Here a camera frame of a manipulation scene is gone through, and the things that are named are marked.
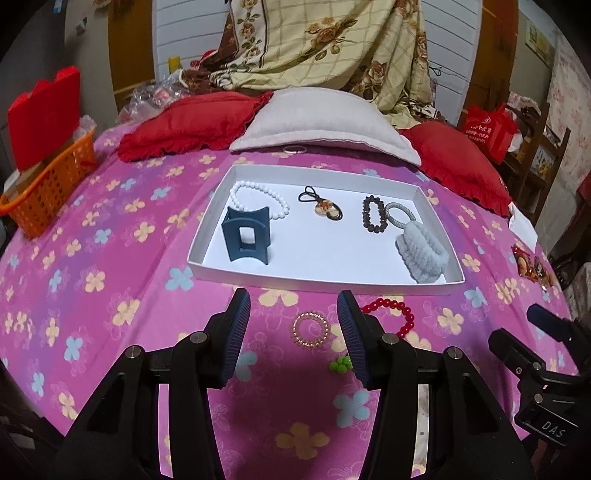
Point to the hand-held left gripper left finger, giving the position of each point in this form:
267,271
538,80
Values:
235,337

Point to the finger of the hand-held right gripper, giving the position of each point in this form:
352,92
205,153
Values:
542,318
512,353

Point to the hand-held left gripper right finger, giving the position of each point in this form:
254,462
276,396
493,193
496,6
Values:
355,341

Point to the dark blue hair claw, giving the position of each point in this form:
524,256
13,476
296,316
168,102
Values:
233,240

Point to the white shallow cardboard box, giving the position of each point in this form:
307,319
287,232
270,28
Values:
323,249

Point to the grey fluffy scrunchie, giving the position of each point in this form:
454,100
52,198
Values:
422,254

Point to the snack packet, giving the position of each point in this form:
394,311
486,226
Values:
526,263

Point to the white paper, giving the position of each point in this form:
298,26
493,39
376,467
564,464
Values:
524,226

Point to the purple floral bedsheet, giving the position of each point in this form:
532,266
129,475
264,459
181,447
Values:
138,258

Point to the wooden chair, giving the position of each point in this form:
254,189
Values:
556,152

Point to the red ruffled pillow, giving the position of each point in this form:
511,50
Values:
184,124
452,157

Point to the red shopping bag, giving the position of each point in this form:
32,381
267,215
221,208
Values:
489,131

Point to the grey pillow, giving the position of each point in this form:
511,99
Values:
318,115

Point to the orange plastic basket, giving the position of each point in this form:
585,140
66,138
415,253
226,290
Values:
51,184

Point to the clear plastic bags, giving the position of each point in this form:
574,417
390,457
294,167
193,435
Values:
152,97

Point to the brown cardboard box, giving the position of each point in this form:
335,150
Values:
23,177

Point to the red paper bag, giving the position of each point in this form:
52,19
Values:
41,115

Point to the cream floral checked blanket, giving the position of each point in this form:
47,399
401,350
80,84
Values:
300,41

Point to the wooden door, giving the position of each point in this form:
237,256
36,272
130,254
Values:
134,46

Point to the yellow wall poster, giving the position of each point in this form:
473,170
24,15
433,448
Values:
539,39

